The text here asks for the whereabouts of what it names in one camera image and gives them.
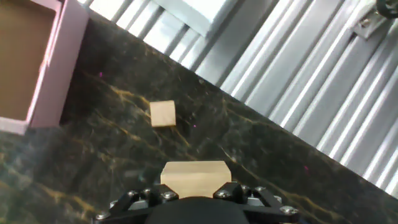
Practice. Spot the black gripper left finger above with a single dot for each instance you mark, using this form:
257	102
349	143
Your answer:
158	190

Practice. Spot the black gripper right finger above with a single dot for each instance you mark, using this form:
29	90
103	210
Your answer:
233	189

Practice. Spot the large wooden block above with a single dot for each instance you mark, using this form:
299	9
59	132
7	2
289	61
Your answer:
196	177

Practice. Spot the small wooden cube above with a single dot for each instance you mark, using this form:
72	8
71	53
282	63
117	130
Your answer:
163	113

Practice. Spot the pink gift box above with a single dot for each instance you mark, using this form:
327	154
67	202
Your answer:
62	77

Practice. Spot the black marbled table mat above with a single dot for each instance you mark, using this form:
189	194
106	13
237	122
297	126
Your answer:
93	155

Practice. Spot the metal camera mounting bracket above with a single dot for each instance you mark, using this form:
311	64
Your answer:
367	23

